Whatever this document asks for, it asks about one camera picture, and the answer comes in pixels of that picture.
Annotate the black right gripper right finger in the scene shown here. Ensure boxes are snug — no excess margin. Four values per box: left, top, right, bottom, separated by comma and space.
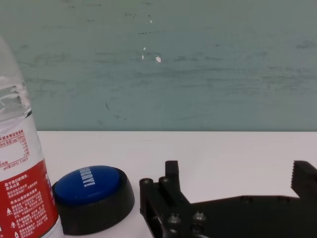
289, 160, 317, 199

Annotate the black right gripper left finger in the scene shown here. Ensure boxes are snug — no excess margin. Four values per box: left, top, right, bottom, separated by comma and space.
139, 160, 207, 238

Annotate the blue push button black base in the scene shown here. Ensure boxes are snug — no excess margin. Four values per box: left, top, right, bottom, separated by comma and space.
53, 165, 136, 236

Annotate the clear water bottle red cap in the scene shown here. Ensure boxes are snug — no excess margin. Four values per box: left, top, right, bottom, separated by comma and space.
0, 34, 65, 238

